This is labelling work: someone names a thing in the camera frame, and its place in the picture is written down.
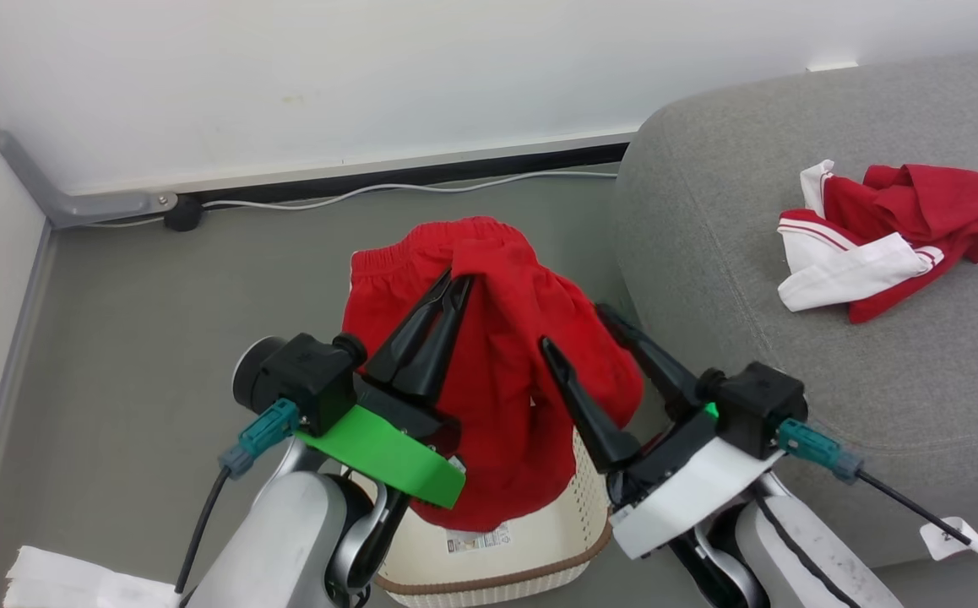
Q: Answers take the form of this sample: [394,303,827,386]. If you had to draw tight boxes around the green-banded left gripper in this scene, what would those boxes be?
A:
[295,269,475,511]

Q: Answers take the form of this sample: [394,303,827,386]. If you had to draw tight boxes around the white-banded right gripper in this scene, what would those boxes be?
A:
[538,304,786,561]

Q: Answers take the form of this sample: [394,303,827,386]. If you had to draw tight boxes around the red shorts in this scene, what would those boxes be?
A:
[341,216,647,534]

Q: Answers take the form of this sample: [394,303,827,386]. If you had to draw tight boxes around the red and white shirt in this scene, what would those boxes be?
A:
[776,159,978,326]

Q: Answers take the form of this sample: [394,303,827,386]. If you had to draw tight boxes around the cream perforated laundry basket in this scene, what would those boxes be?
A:
[349,426,615,608]

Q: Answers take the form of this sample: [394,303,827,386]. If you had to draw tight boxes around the white basket label sticker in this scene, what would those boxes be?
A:
[445,523,512,555]

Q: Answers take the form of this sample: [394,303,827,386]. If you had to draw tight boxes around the silver and black baseboard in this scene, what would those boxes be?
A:
[73,131,638,209]

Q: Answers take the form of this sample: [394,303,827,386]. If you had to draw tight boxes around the grey fabric sofa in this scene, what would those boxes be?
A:
[611,45,978,569]

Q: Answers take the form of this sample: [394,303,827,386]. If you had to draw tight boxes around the black round floor plug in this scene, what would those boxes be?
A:
[163,195,205,233]

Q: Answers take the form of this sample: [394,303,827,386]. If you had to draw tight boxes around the white folded paper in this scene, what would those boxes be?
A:
[3,545,183,608]

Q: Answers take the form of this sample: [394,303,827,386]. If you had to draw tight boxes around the white floor cable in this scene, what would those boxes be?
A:
[84,169,622,230]

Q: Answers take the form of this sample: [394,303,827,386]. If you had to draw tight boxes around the black left camera cable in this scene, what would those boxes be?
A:
[175,399,301,596]

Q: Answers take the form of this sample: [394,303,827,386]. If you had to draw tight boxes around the black camera cable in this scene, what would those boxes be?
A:
[175,399,301,596]
[776,419,978,589]

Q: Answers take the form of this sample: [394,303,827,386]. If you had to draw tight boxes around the black right camera cable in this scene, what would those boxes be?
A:
[776,419,978,589]

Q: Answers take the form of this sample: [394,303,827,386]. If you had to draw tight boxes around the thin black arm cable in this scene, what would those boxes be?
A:
[755,494,866,608]

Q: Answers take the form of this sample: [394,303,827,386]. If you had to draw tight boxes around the white paper cable tag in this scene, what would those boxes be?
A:
[919,516,978,567]

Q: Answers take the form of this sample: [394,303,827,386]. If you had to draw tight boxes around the grey wall conduit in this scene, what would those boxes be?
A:
[0,57,179,231]

